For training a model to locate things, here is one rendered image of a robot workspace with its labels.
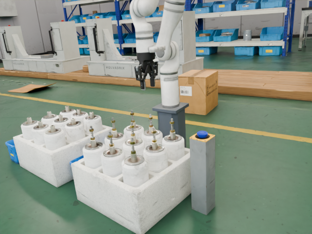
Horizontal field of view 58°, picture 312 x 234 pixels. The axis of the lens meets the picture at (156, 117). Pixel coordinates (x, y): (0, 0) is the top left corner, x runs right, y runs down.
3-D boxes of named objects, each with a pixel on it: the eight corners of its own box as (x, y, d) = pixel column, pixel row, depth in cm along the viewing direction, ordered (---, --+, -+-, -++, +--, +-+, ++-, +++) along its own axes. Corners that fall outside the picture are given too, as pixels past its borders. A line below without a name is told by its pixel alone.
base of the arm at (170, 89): (167, 102, 155) (165, 71, 150) (182, 103, 150) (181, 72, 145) (158, 107, 148) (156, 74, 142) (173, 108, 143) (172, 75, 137)
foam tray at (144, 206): (137, 164, 153) (134, 133, 147) (198, 186, 129) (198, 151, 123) (77, 199, 125) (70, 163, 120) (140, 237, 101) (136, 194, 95)
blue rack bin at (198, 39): (202, 40, 612) (202, 29, 605) (219, 39, 591) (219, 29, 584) (191, 42, 573) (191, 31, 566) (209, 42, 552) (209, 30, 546)
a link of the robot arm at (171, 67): (166, 40, 145) (168, 73, 150) (153, 42, 138) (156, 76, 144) (180, 40, 139) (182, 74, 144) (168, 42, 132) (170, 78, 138)
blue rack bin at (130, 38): (136, 41, 709) (135, 32, 702) (148, 41, 688) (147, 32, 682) (123, 43, 670) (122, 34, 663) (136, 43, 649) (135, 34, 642)
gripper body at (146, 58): (144, 48, 121) (146, 70, 124) (131, 51, 114) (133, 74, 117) (158, 48, 117) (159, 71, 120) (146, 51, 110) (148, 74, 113)
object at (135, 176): (125, 197, 113) (120, 156, 107) (148, 193, 114) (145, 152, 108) (127, 212, 104) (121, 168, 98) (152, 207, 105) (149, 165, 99)
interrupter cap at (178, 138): (163, 143, 117) (163, 141, 117) (164, 135, 124) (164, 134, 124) (181, 142, 116) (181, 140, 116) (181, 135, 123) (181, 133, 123)
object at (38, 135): (51, 152, 157) (44, 122, 152) (60, 157, 151) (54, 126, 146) (35, 159, 151) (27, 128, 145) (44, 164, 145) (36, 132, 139)
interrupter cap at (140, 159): (123, 158, 106) (123, 156, 106) (143, 155, 107) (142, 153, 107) (124, 167, 99) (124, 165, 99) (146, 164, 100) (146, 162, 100)
